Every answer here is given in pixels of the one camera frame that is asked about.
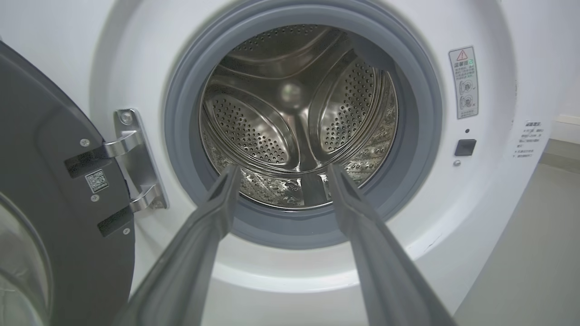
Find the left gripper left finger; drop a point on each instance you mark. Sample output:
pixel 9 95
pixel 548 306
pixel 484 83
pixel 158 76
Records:
pixel 190 258

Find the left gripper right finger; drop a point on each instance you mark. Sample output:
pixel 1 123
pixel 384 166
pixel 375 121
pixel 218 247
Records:
pixel 380 271

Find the dark round washer door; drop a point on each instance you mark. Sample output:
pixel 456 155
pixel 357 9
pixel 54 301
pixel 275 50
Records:
pixel 54 136

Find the silver metal door hinge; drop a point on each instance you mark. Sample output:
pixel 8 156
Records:
pixel 136 158

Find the QR code sticker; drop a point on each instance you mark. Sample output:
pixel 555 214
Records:
pixel 97 181

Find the white front-load washing machine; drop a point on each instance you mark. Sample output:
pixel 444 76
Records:
pixel 494 203

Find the grey rubber door gasket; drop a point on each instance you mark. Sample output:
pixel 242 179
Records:
pixel 417 136

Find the clear door glass bowl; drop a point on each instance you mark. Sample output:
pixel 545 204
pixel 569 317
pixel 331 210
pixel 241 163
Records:
pixel 20 271

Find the perforated stainless steel drum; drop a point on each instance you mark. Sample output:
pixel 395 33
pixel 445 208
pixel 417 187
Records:
pixel 290 99

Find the grey warning sticker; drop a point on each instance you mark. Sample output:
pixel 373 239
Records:
pixel 464 83

